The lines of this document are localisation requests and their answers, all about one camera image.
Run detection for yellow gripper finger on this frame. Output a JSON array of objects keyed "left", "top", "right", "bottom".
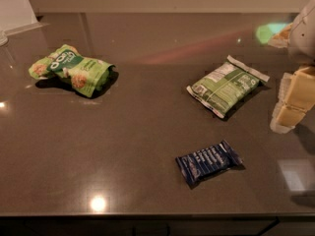
[
  {"left": 279, "top": 66, "right": 315, "bottom": 111},
  {"left": 270, "top": 102, "right": 305, "bottom": 134}
]

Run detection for blue rxbar blueberry wrapper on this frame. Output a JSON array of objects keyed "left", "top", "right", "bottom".
[{"left": 175, "top": 141, "right": 243, "bottom": 187}]

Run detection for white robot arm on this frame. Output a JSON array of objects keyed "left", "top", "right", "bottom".
[{"left": 270, "top": 0, "right": 315, "bottom": 134}]

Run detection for green white snack bag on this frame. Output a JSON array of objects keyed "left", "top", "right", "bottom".
[{"left": 186, "top": 55, "right": 270, "bottom": 119}]

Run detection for green rice chip bag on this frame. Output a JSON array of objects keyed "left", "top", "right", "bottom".
[{"left": 29, "top": 44, "right": 114, "bottom": 97}]

